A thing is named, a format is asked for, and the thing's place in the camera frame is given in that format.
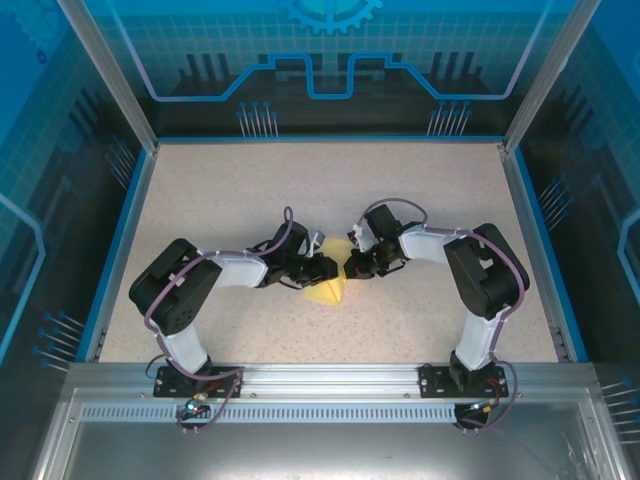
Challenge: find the aluminium frame post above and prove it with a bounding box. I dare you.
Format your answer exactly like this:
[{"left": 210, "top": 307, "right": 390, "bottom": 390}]
[
  {"left": 54, "top": 0, "right": 160, "bottom": 156},
  {"left": 502, "top": 0, "right": 604, "bottom": 154}
]

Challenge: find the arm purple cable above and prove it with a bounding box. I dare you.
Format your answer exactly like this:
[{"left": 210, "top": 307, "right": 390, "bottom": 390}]
[
  {"left": 352, "top": 198, "right": 530, "bottom": 434},
  {"left": 143, "top": 206, "right": 296, "bottom": 435}
]

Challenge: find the cable connector with green light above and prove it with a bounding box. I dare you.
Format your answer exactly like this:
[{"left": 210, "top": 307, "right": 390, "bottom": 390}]
[
  {"left": 180, "top": 393, "right": 209, "bottom": 419},
  {"left": 467, "top": 397, "right": 501, "bottom": 416}
]

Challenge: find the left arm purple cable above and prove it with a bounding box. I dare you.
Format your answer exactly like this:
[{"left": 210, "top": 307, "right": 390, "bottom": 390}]
[{"left": 143, "top": 206, "right": 296, "bottom": 435}]

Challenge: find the steel tray panel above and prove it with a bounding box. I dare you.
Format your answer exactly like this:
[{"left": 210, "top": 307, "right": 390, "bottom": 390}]
[{"left": 29, "top": 387, "right": 631, "bottom": 480}]

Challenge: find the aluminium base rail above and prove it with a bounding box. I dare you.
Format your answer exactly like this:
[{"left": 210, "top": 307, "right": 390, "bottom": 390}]
[{"left": 67, "top": 362, "right": 596, "bottom": 397}]

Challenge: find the slotted metal cable duct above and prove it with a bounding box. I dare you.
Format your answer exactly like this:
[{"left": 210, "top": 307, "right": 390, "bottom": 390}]
[{"left": 79, "top": 404, "right": 501, "bottom": 424}]

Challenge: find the yellow paper sheet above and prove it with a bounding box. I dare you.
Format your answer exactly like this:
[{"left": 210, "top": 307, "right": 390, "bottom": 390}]
[{"left": 301, "top": 235, "right": 351, "bottom": 307}]

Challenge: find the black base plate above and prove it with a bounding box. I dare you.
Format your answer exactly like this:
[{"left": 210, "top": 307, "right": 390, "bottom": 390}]
[
  {"left": 418, "top": 363, "right": 507, "bottom": 400},
  {"left": 153, "top": 364, "right": 246, "bottom": 400}
]

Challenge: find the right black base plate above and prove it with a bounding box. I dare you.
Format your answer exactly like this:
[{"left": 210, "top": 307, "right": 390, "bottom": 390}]
[{"left": 418, "top": 363, "right": 507, "bottom": 400}]

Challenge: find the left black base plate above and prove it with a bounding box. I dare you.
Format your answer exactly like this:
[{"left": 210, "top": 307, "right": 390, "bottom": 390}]
[{"left": 153, "top": 364, "right": 246, "bottom": 400}]

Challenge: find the blue table edge strip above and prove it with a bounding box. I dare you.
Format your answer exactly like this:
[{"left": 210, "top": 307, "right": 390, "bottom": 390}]
[
  {"left": 82, "top": 147, "right": 159, "bottom": 364},
  {"left": 512, "top": 147, "right": 591, "bottom": 364}
]

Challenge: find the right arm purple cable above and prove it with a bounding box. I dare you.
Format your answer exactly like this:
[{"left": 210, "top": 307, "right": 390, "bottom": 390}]
[{"left": 352, "top": 198, "right": 530, "bottom": 434}]

